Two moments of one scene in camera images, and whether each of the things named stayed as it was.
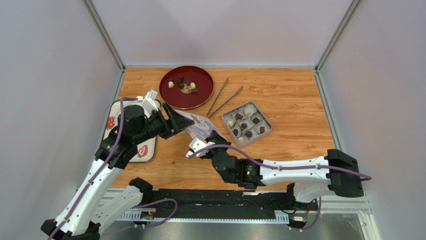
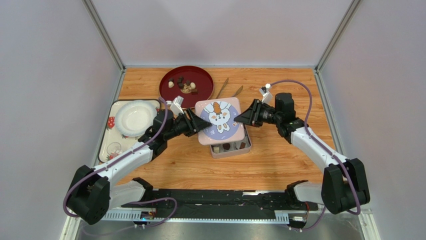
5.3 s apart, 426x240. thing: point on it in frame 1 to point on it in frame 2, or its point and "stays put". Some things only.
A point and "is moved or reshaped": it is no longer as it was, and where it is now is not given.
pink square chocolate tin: (246, 124) is moved or reshaped
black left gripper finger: (178, 122) to (196, 123)
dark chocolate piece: (180, 80) stays put
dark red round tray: (186, 87) stays put
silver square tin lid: (203, 126) is moved or reshaped
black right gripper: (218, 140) to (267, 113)
